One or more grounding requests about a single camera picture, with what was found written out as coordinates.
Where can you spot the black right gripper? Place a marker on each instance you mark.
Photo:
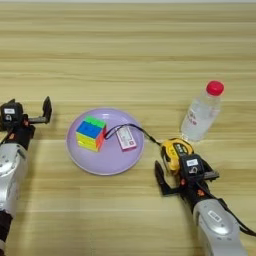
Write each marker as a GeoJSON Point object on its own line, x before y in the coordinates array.
{"type": "Point", "coordinates": [195, 193]}

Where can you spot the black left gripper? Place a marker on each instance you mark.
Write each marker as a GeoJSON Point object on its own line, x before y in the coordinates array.
{"type": "Point", "coordinates": [20, 135]}

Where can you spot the yellow black tape measure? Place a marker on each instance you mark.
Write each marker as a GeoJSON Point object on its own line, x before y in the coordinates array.
{"type": "Point", "coordinates": [173, 151]}

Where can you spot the colourful puzzle cube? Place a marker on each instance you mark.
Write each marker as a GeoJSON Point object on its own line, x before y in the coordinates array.
{"type": "Point", "coordinates": [90, 133]}

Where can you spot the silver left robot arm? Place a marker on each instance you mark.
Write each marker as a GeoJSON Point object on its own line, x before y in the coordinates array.
{"type": "Point", "coordinates": [11, 176]}

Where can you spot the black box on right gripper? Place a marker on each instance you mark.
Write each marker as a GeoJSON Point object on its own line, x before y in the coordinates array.
{"type": "Point", "coordinates": [191, 165]}

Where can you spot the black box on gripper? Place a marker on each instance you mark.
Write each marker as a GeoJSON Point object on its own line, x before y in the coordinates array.
{"type": "Point", "coordinates": [11, 115]}
{"type": "Point", "coordinates": [191, 165]}

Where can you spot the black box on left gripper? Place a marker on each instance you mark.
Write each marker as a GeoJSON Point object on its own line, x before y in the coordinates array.
{"type": "Point", "coordinates": [11, 115]}

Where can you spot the purple round plate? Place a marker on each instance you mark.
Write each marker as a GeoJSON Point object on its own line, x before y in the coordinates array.
{"type": "Point", "coordinates": [106, 161]}

